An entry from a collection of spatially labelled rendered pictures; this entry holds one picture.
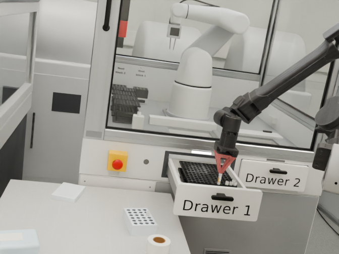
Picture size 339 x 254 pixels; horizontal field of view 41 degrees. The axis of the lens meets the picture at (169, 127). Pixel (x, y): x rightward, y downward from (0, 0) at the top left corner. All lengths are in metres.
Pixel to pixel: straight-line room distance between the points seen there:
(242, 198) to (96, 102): 0.64
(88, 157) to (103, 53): 0.41
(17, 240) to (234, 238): 1.00
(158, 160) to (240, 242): 0.53
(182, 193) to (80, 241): 0.35
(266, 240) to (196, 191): 0.64
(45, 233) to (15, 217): 0.13
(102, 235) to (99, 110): 0.50
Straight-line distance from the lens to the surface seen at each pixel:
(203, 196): 1.50
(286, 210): 2.02
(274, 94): 1.53
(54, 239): 1.42
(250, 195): 1.54
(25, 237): 1.33
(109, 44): 1.69
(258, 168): 1.87
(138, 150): 1.77
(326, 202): 4.14
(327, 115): 1.20
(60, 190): 1.70
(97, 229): 1.49
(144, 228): 1.47
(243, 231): 2.00
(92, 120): 1.73
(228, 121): 1.54
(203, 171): 1.72
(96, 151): 1.77
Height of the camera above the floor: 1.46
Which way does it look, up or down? 14 degrees down
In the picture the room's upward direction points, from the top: 9 degrees clockwise
